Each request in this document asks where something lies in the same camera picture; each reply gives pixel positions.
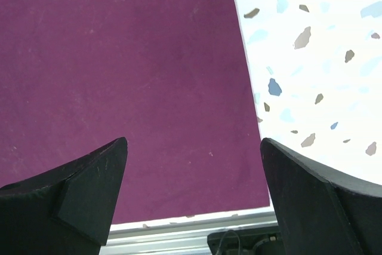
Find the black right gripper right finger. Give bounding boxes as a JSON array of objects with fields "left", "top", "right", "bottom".
[{"left": 260, "top": 138, "right": 381, "bottom": 254}]

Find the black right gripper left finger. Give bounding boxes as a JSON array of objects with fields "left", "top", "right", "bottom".
[{"left": 1, "top": 137, "right": 128, "bottom": 254}]

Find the purple surgical cloth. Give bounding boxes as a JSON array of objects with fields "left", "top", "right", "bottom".
[{"left": 1, "top": 0, "right": 269, "bottom": 223}]

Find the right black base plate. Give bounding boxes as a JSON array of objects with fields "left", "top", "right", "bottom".
[{"left": 207, "top": 226, "right": 285, "bottom": 255}]

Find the aluminium front rail frame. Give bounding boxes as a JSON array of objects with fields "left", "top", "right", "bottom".
[{"left": 100, "top": 207, "right": 277, "bottom": 254}]

